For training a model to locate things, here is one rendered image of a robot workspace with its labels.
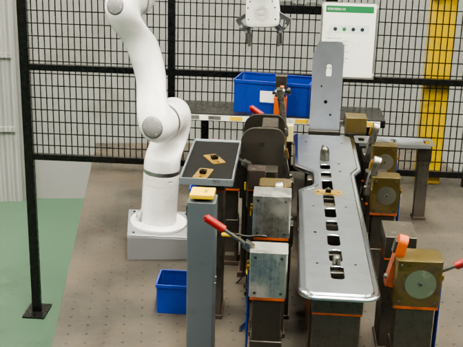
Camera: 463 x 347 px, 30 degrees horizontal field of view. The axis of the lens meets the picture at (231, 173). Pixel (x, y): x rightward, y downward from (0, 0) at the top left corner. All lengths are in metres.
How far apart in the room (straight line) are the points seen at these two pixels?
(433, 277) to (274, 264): 0.37
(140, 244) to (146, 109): 0.45
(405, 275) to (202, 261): 0.50
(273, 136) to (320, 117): 0.75
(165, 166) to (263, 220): 0.62
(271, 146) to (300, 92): 0.80
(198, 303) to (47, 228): 2.93
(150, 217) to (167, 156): 0.22
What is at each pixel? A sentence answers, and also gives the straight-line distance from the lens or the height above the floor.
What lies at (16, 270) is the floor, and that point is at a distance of 4.56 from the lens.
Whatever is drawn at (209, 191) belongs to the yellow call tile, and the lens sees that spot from 2.13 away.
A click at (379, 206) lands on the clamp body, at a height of 0.95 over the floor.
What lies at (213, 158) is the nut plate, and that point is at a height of 1.17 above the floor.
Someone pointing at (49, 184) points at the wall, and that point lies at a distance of 5.51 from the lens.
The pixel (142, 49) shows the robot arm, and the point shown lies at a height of 1.38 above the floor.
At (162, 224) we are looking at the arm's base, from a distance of 2.88.
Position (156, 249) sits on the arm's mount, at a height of 0.74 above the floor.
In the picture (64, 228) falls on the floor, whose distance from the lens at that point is 5.04.
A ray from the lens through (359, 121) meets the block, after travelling 3.30.
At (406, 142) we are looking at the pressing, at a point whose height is 1.00.
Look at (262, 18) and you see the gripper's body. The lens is 2.63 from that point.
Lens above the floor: 1.86
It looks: 18 degrees down
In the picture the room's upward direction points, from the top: 1 degrees clockwise
